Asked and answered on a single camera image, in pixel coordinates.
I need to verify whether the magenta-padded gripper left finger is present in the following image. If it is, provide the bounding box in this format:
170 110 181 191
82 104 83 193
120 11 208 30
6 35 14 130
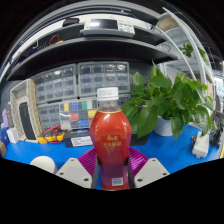
54 147 100 190

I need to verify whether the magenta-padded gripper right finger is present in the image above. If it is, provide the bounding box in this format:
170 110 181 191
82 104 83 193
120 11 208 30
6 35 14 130
127 146 171 189

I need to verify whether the red drink bottle white cap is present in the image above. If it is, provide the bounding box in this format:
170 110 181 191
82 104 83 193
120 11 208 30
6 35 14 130
89 87 133 191

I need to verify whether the plain black box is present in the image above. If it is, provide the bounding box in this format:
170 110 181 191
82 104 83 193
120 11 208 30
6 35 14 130
129 133 151 146

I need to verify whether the black box with white label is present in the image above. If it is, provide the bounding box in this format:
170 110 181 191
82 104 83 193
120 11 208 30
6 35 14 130
63 128 94 148

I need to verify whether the white mug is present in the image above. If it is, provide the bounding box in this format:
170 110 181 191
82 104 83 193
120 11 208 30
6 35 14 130
29 155 59 175

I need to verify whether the yellow multimeter with red leads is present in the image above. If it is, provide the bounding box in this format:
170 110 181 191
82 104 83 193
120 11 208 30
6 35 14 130
48 33 64 46
36 124 66 145

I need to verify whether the white power adapter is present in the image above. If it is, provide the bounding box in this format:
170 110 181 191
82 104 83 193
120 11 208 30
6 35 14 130
191 131 211 159

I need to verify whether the clear organiser with coloured parts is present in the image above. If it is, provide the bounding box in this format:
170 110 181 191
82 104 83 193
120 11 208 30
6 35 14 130
59 99 98 130

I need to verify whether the grey small-parts drawer cabinet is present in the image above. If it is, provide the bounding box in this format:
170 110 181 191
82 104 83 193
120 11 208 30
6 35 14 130
77 61 131 98
37 103 62 132
34 64 78 105
118 93 133 108

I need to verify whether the black zip case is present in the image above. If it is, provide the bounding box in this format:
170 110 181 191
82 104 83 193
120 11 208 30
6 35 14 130
18 101 37 141

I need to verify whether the green potted plant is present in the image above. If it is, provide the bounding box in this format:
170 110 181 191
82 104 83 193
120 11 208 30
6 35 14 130
120 60 215 140

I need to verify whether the small white box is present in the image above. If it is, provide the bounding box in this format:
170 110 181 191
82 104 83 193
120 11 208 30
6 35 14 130
6 127 20 144

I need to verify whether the black handheld device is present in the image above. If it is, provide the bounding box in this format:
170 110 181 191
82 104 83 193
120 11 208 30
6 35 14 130
209 111 224 150

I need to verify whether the blue box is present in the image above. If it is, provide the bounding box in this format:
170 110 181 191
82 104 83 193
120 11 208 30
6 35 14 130
0 128 11 148

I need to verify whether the white perforated tray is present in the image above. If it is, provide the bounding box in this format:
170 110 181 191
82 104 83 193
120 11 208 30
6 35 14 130
9 78 43 144

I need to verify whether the white shelf unit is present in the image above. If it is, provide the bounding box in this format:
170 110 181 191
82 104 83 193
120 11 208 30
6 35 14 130
156 6 224 111

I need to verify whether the grey white oscilloscope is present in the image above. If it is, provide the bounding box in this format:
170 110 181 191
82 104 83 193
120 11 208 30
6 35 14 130
79 18 136 38

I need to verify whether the black rounded device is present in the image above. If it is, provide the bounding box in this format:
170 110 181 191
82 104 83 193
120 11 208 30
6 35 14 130
62 17 80 28

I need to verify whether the dark grey wall shelf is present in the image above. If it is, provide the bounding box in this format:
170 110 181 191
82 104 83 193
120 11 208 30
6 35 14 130
6 35 178 82

